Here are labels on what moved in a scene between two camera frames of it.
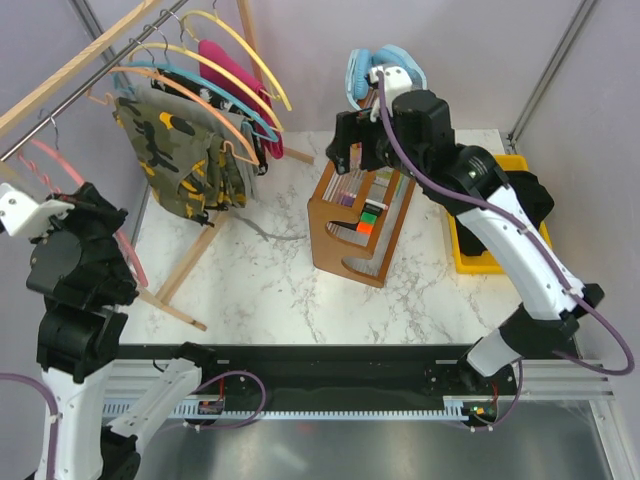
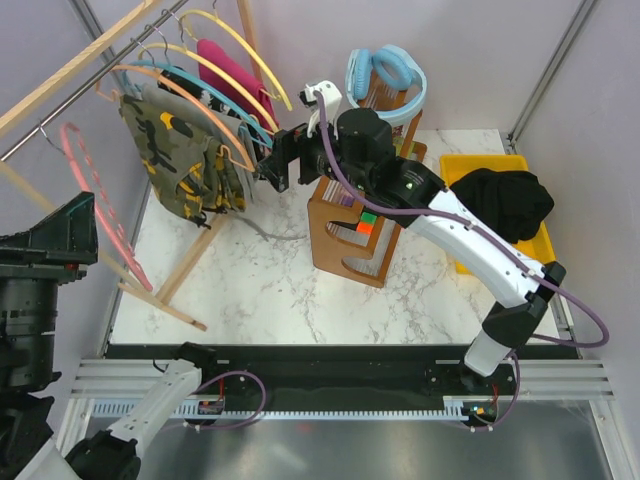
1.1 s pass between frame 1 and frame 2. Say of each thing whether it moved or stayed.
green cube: stayed
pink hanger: moved
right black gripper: moved
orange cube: stayed
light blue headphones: stayed
